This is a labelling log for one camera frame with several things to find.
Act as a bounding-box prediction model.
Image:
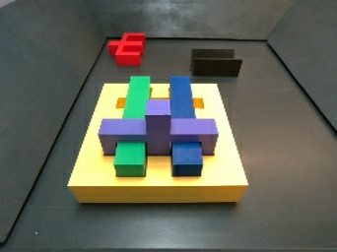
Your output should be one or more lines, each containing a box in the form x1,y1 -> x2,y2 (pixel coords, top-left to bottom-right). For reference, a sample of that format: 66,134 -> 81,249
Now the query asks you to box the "green long block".
113,76 -> 149,177

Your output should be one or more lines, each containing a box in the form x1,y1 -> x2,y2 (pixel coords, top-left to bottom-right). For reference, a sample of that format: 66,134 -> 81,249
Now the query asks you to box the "red E-shaped block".
108,32 -> 144,66

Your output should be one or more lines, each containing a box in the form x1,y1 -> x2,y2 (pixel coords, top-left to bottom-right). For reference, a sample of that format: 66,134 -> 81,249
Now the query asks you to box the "blue long block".
169,76 -> 203,176

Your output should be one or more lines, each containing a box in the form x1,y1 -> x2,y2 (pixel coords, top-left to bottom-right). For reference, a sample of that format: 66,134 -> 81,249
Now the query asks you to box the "purple cross block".
97,99 -> 217,156

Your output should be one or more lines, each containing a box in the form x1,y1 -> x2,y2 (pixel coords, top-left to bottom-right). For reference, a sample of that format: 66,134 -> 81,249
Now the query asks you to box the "yellow base board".
68,84 -> 248,203

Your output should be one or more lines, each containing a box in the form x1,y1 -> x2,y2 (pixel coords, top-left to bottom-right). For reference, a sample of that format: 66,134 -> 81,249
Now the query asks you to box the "black angled stand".
191,49 -> 241,77

